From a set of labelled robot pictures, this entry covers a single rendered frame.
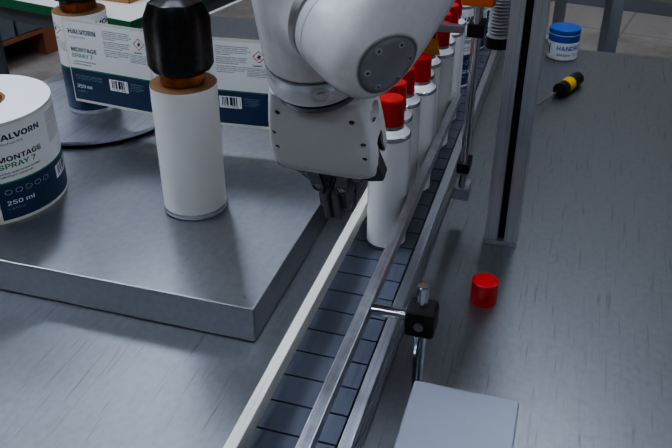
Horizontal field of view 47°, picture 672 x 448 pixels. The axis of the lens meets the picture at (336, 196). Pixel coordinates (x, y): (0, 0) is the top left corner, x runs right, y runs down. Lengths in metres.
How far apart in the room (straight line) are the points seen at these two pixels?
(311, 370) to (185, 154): 0.36
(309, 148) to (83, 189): 0.58
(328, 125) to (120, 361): 0.42
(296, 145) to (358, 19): 0.21
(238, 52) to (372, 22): 0.72
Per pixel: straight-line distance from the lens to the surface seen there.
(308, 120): 0.67
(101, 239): 1.08
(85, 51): 1.37
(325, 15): 0.53
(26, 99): 1.17
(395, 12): 0.51
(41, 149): 1.15
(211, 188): 1.08
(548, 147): 1.44
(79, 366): 0.96
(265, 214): 1.09
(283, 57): 0.60
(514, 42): 1.01
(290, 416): 0.79
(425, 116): 1.09
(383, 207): 0.98
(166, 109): 1.02
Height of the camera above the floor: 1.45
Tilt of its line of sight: 30 degrees down
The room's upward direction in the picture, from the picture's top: straight up
